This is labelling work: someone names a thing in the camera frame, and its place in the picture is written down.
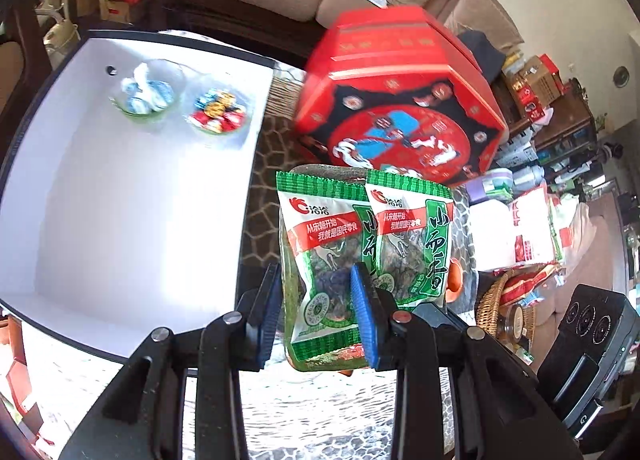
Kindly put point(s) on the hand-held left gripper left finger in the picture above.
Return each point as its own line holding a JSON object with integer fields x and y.
{"x": 264, "y": 325}

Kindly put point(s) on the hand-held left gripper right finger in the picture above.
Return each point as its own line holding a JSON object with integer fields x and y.
{"x": 367, "y": 325}

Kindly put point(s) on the green snack packet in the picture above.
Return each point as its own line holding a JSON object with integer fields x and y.
{"x": 320, "y": 250}
{"x": 410, "y": 230}

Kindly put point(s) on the white container box black rim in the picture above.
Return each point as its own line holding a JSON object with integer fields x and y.
{"x": 125, "y": 220}

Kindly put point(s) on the small orange object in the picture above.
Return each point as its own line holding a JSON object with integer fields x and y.
{"x": 455, "y": 280}

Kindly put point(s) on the wicker basket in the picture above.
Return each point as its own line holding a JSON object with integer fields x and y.
{"x": 492, "y": 305}

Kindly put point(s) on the patterned table cloth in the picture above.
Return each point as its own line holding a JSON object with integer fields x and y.
{"x": 265, "y": 190}

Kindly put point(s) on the white plastic bag red print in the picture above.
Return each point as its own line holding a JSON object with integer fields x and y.
{"x": 505, "y": 235}

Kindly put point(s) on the purple tissue pack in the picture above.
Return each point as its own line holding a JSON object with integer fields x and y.
{"x": 487, "y": 187}

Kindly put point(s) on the glass bowl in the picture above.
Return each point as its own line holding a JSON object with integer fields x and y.
{"x": 245, "y": 114}
{"x": 172, "y": 77}

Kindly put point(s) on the pile of colourful wrapped candies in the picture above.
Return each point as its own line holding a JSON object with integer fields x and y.
{"x": 217, "y": 112}

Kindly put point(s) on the dark wooden cabinet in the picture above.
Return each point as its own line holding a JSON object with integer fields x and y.
{"x": 565, "y": 129}

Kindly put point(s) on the red octagonal gift box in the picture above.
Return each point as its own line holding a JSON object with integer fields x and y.
{"x": 400, "y": 89}

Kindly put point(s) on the pile of white blue candies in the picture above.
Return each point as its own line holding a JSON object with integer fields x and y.
{"x": 147, "y": 94}

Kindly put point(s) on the cardboard boxes with red print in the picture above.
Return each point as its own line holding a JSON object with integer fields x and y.
{"x": 535, "y": 82}

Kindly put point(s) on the dark garment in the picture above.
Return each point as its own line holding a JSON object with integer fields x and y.
{"x": 482, "y": 54}

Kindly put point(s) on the white kettle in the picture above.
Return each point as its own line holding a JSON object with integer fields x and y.
{"x": 60, "y": 37}

